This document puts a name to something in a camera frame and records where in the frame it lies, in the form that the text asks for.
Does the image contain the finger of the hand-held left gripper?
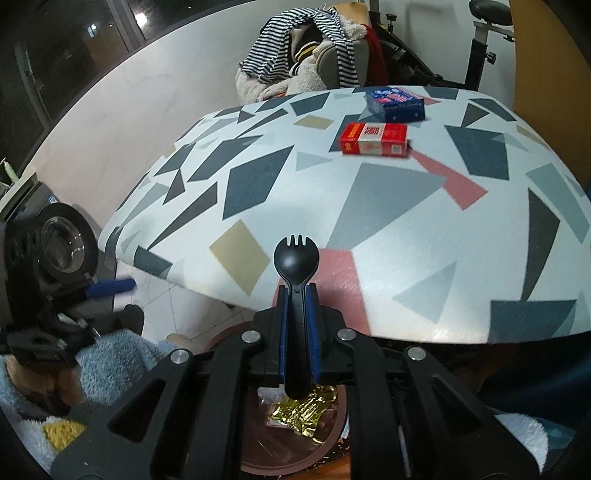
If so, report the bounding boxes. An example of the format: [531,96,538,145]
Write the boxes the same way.
[55,277,137,301]

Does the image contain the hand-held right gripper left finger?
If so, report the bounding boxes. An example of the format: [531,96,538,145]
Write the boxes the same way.
[50,284,289,480]

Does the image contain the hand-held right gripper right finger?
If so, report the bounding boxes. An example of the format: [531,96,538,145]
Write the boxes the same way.
[308,284,541,480]

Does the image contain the black plastic spork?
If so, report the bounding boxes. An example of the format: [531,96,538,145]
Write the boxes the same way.
[273,234,317,400]

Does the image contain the gold foil wrapper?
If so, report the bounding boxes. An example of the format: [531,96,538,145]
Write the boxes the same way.
[265,385,340,446]

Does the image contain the brown round trash bin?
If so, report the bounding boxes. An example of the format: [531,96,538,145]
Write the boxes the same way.
[203,323,352,474]

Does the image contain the person's left hand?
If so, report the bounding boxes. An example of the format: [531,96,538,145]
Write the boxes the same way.
[4,360,84,411]

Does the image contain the red cardboard box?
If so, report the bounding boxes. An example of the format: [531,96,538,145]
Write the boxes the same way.
[339,122,410,159]

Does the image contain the blue cardboard box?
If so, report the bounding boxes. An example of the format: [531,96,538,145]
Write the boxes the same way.
[365,85,426,123]

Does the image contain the dark glass window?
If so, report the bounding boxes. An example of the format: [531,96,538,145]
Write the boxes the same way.
[0,0,195,134]

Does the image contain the beige fleece jacket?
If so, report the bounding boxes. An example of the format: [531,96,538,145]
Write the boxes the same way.
[235,18,370,104]

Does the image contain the chair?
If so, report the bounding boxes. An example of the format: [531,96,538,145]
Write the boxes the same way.
[238,2,384,104]

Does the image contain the red cloth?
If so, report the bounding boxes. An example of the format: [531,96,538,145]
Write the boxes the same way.
[362,25,391,87]

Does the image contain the black white striped garment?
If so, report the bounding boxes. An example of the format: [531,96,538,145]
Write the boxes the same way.
[239,7,365,88]

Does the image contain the black exercise bike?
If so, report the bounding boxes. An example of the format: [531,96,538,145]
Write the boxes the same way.
[369,0,515,90]

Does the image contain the brown wooden board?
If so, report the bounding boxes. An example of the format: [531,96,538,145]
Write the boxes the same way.
[505,0,591,144]

